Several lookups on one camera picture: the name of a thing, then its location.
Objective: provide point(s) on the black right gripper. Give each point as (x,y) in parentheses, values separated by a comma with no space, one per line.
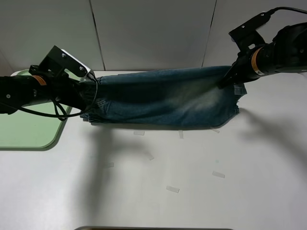
(244,69)

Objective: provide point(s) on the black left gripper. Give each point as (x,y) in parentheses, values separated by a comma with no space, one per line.
(53,84)

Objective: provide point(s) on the children's blue denim shorts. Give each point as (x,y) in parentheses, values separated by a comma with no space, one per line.
(180,98)

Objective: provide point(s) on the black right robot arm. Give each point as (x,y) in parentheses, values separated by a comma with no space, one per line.
(287,53)

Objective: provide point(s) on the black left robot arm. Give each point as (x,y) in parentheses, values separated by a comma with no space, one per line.
(16,92)

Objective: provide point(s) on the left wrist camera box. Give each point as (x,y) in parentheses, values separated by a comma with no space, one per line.
(58,60)

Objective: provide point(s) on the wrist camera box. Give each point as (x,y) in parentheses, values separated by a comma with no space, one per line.
(246,34)
(58,60)

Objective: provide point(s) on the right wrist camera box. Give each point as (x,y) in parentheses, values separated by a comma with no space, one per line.
(246,34)

